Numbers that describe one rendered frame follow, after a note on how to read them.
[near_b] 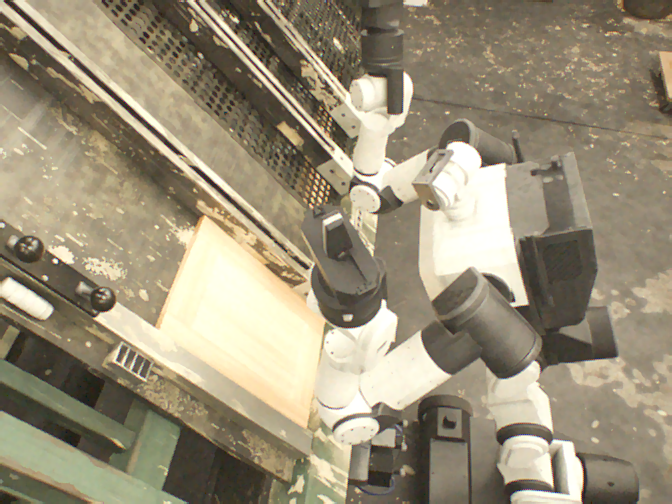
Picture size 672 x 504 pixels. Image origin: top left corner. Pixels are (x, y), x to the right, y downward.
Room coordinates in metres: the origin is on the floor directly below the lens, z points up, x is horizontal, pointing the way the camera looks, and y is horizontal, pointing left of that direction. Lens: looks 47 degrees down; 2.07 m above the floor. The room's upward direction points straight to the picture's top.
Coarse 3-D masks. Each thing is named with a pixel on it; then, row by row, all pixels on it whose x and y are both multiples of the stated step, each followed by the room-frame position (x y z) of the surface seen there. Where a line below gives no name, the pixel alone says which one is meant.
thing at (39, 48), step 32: (0, 0) 0.95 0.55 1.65; (0, 32) 0.94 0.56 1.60; (32, 32) 0.94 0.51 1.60; (32, 64) 0.93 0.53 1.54; (64, 64) 0.93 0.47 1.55; (64, 96) 0.93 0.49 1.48; (96, 96) 0.92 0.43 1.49; (128, 96) 0.97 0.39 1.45; (96, 128) 0.92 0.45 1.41; (128, 128) 0.91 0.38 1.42; (160, 128) 0.95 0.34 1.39; (160, 160) 0.91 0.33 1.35; (192, 160) 0.94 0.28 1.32; (192, 192) 0.90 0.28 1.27; (224, 192) 0.93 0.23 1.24; (224, 224) 0.89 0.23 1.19; (256, 224) 0.92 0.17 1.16; (288, 256) 0.89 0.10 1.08
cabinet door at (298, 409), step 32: (192, 256) 0.78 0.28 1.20; (224, 256) 0.83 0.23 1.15; (192, 288) 0.72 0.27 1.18; (224, 288) 0.76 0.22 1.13; (256, 288) 0.81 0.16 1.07; (288, 288) 0.87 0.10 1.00; (160, 320) 0.63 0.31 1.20; (192, 320) 0.66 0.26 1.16; (224, 320) 0.70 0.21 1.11; (256, 320) 0.74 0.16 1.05; (288, 320) 0.79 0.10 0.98; (320, 320) 0.84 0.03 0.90; (192, 352) 0.60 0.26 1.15; (224, 352) 0.63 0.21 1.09; (256, 352) 0.67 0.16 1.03; (288, 352) 0.72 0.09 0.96; (256, 384) 0.60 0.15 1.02; (288, 384) 0.64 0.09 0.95; (288, 416) 0.57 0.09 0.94
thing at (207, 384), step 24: (0, 264) 0.56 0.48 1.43; (72, 312) 0.55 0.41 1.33; (120, 312) 0.58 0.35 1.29; (120, 336) 0.54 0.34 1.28; (144, 336) 0.56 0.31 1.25; (168, 360) 0.54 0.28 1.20; (192, 360) 0.57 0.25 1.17; (192, 384) 0.53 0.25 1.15; (216, 384) 0.55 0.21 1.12; (216, 408) 0.52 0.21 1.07; (240, 408) 0.53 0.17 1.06; (264, 408) 0.55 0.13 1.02; (264, 432) 0.51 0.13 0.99; (288, 432) 0.53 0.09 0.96
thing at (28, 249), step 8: (8, 240) 0.58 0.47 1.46; (16, 240) 0.53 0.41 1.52; (24, 240) 0.52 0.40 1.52; (32, 240) 0.52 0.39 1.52; (40, 240) 0.53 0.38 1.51; (8, 248) 0.57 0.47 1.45; (16, 248) 0.51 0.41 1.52; (24, 248) 0.51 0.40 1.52; (32, 248) 0.51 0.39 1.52; (40, 248) 0.52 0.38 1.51; (16, 256) 0.51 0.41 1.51; (24, 256) 0.50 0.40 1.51; (32, 256) 0.51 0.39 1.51; (40, 256) 0.51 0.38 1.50
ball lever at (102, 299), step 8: (80, 288) 0.57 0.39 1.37; (88, 288) 0.57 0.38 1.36; (96, 288) 0.52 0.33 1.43; (104, 288) 0.52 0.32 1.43; (88, 296) 0.54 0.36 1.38; (96, 296) 0.50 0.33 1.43; (104, 296) 0.51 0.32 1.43; (112, 296) 0.51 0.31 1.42; (96, 304) 0.50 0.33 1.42; (104, 304) 0.50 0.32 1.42; (112, 304) 0.50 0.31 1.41; (104, 312) 0.50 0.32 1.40
